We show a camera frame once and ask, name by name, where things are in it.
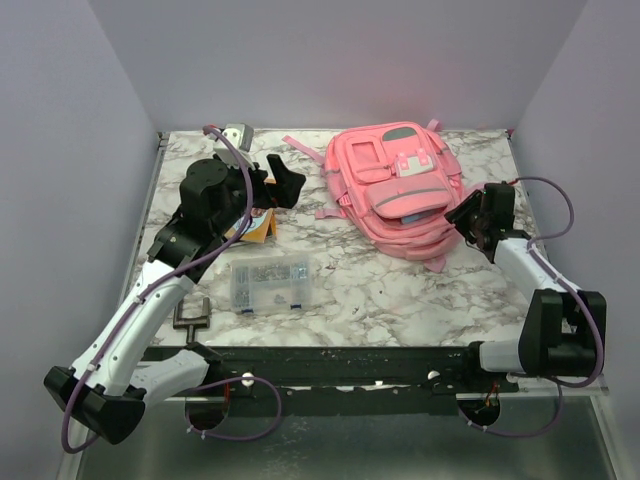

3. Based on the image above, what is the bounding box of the orange paperback book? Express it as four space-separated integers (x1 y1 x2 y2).
239 207 277 244

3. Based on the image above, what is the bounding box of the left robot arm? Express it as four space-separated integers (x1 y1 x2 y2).
44 154 306 453

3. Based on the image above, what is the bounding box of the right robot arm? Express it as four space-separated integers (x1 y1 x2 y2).
445 182 607 392

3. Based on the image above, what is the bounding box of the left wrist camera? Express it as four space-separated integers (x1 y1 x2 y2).
213 123 254 168

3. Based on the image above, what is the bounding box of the light blue eraser stick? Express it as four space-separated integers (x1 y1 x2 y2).
401 211 433 225

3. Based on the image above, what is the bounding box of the clear plastic screw organizer box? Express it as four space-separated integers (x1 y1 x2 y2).
230 254 313 314

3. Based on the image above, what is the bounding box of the pink student backpack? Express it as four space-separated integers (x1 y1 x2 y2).
283 120 469 273

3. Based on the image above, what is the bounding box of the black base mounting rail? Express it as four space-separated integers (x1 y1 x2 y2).
139 344 521 419

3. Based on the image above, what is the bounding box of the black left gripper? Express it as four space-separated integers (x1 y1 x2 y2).
214 153 305 236

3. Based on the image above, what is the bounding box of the black metal clamp bracket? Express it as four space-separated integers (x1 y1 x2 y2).
172 297 211 344

